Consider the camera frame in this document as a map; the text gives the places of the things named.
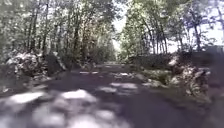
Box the leaf-covered earth bank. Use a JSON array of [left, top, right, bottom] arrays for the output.
[[128, 49, 224, 111], [0, 50, 73, 94]]

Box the wood of trees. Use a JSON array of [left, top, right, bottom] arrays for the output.
[[0, 0, 224, 68]]

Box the grey asphalt path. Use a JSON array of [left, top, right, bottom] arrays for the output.
[[0, 61, 224, 128]]

